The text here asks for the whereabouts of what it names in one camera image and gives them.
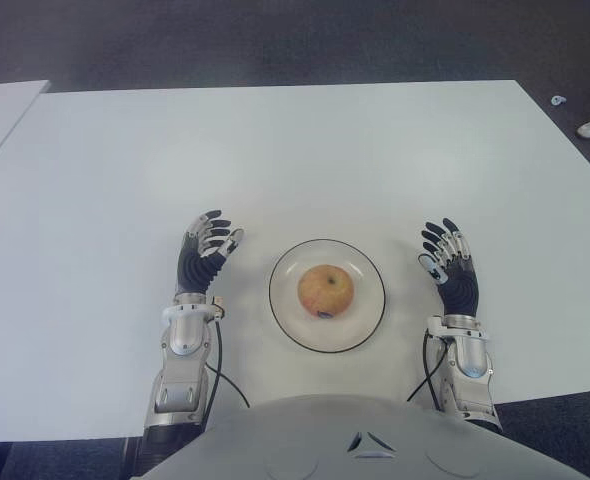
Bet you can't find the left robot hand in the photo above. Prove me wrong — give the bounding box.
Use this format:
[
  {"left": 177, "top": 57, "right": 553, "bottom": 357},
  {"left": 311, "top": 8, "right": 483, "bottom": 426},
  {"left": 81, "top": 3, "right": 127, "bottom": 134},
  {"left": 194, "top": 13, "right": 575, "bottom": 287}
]
[{"left": 175, "top": 209, "right": 246, "bottom": 296}]

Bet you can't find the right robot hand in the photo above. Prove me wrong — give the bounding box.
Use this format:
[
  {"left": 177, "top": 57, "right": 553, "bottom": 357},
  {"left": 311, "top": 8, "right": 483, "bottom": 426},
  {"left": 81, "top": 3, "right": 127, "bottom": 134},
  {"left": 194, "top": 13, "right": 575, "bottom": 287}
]
[{"left": 415, "top": 217, "right": 480, "bottom": 317}]

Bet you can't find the apple with blue sticker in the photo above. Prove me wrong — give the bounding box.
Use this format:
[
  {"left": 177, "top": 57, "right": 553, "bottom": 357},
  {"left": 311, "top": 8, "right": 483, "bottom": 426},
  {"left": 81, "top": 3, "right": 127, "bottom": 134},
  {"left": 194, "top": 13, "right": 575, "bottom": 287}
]
[{"left": 297, "top": 264, "right": 355, "bottom": 320}]

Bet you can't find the white plate with black rim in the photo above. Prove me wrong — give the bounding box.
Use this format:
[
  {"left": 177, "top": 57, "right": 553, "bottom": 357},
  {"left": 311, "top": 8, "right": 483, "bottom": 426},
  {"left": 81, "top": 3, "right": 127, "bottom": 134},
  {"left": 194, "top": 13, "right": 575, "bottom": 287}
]
[{"left": 268, "top": 238, "right": 389, "bottom": 355}]

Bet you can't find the grey robot torso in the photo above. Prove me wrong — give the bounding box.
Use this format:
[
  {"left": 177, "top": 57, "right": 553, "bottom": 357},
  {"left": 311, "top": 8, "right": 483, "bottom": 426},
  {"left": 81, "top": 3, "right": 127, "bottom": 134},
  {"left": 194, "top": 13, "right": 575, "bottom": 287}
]
[{"left": 142, "top": 393, "right": 590, "bottom": 480}]

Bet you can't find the white side table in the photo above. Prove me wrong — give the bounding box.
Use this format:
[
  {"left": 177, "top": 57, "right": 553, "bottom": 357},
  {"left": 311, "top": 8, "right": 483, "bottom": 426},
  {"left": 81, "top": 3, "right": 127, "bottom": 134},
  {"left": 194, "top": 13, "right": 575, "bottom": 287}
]
[{"left": 0, "top": 79, "right": 51, "bottom": 181}]

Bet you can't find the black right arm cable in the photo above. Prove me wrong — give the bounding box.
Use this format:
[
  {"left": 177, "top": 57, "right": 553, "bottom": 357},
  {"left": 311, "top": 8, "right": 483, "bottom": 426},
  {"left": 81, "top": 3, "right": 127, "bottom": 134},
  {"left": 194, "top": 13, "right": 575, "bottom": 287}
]
[{"left": 407, "top": 332, "right": 449, "bottom": 414}]

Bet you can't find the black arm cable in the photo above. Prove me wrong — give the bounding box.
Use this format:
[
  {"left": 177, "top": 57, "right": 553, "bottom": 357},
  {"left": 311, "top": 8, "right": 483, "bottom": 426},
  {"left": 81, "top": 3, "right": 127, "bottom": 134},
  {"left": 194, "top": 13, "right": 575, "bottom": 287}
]
[
  {"left": 202, "top": 317, "right": 251, "bottom": 434},
  {"left": 407, "top": 332, "right": 449, "bottom": 414}
]

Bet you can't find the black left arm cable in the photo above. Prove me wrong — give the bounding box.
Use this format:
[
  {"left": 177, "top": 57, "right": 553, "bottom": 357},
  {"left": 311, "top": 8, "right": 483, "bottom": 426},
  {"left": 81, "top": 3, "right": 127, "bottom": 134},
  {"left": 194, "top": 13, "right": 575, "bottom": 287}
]
[{"left": 202, "top": 317, "right": 251, "bottom": 434}]

